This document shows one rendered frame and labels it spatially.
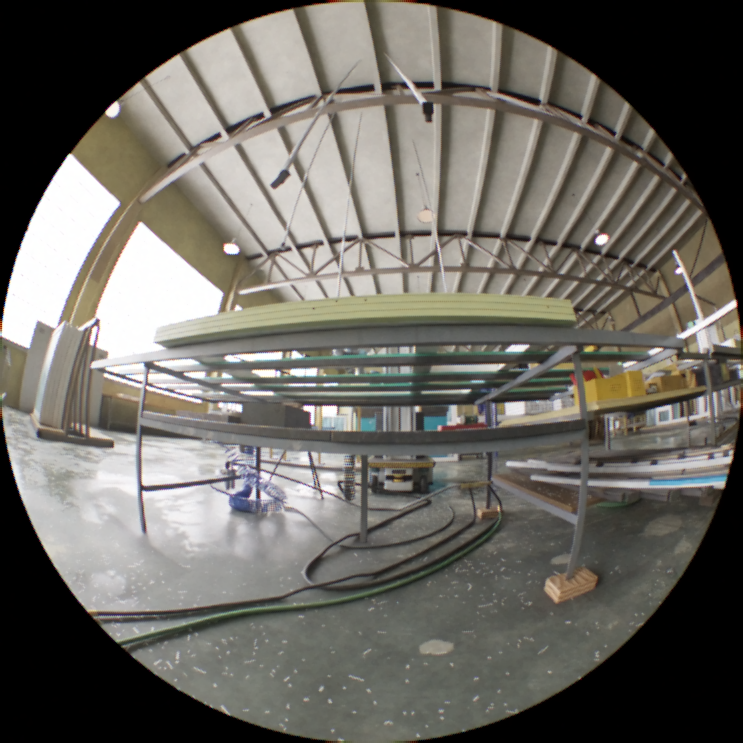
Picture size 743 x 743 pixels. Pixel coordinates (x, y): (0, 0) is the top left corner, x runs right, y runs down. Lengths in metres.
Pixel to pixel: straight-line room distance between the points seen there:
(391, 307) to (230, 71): 8.39
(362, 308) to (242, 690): 0.96
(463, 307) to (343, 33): 7.63
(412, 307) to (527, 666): 0.95
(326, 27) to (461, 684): 8.55
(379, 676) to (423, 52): 8.47
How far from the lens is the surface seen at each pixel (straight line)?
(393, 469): 2.37
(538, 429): 0.71
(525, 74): 8.69
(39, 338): 7.23
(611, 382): 0.98
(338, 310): 0.66
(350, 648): 0.77
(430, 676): 0.71
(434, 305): 0.64
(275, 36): 8.18
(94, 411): 7.54
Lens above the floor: 0.58
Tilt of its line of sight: 15 degrees up
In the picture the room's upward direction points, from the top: 1 degrees clockwise
